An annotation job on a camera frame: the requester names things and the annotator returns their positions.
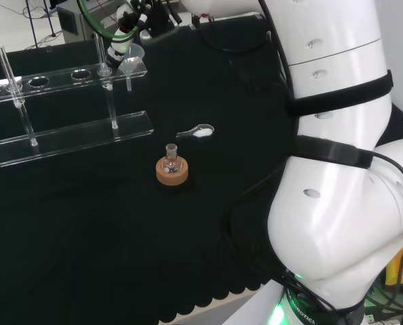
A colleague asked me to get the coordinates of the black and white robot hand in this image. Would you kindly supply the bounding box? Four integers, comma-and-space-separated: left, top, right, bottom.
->
105, 0, 182, 67

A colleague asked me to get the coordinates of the translucent plastic funnel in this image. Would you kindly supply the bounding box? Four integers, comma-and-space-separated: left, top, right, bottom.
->
117, 45, 146, 92

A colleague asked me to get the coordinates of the glass weighing funnel with powder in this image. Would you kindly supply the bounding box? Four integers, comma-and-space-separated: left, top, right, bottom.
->
175, 123, 215, 139

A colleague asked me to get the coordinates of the clear acrylic funnel stand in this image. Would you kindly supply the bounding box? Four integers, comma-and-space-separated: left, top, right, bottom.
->
0, 32, 154, 167

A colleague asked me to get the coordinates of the grey control cabinet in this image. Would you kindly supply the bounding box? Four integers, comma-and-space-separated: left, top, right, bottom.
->
56, 2, 99, 44

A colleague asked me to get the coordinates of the thin black tripod pole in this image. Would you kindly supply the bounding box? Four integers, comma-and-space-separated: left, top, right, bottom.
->
24, 0, 39, 47
47, 0, 58, 37

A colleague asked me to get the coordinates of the small round-bottom glass flask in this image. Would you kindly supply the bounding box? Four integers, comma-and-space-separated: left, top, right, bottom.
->
163, 143, 184, 175

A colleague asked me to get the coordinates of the black bench cloth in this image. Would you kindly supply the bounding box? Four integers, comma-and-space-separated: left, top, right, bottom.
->
0, 12, 403, 324

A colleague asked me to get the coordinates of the yellow emergency stop button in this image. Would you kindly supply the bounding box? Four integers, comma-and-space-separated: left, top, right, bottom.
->
385, 242, 403, 289

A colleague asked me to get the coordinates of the green cable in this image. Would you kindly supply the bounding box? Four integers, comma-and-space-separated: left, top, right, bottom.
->
77, 0, 140, 39

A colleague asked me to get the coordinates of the cork ring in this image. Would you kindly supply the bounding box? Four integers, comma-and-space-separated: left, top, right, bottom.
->
155, 156, 191, 186

